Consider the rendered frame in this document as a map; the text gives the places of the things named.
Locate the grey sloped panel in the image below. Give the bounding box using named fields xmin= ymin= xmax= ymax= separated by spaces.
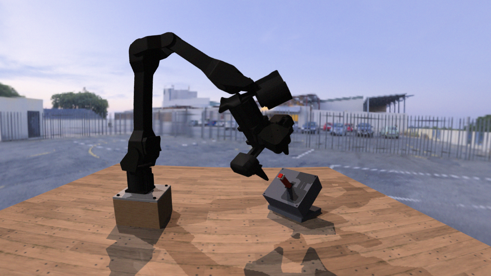
xmin=262 ymin=168 xmax=322 ymax=223

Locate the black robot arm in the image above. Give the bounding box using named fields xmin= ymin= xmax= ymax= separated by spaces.
xmin=120 ymin=32 xmax=294 ymax=194

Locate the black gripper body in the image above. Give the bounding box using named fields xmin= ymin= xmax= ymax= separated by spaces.
xmin=230 ymin=113 xmax=294 ymax=177

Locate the dark red square peg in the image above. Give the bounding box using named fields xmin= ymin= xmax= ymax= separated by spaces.
xmin=277 ymin=173 xmax=292 ymax=188

